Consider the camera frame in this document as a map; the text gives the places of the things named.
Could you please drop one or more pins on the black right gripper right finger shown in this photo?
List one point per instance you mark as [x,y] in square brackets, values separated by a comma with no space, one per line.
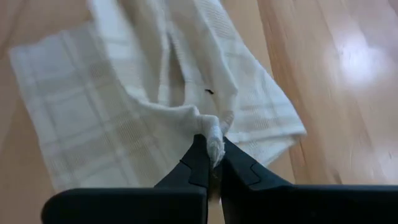
[264,202]

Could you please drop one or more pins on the white plaid towel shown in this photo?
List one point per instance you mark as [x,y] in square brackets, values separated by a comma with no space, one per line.
[93,118]

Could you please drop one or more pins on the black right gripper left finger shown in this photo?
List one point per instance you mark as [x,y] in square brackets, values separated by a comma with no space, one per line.
[174,202]

